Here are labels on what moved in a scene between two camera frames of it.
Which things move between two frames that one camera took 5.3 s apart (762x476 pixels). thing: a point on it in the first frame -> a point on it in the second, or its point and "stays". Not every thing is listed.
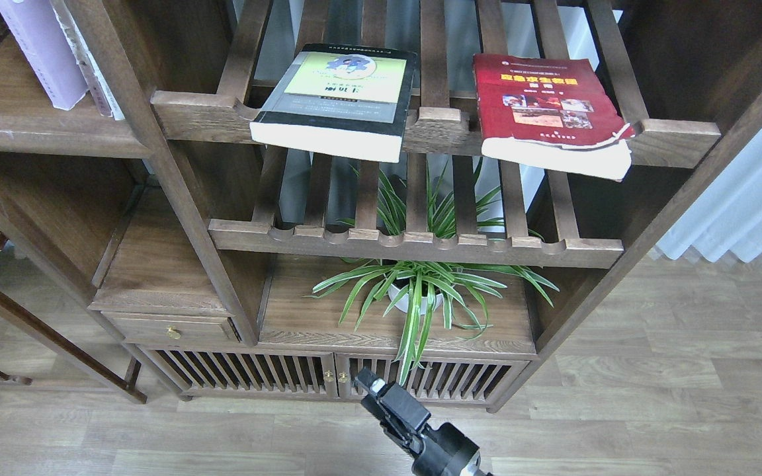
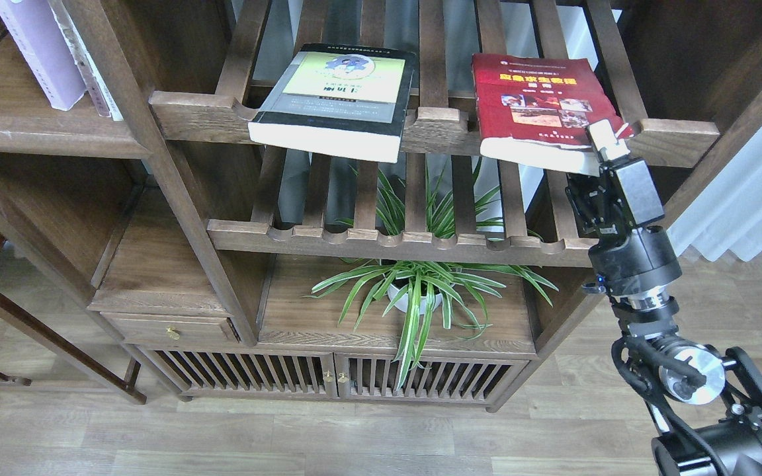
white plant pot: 395,293 stays
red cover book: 553,114 stays
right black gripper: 442,450 -> 634,264
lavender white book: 38,32 stays
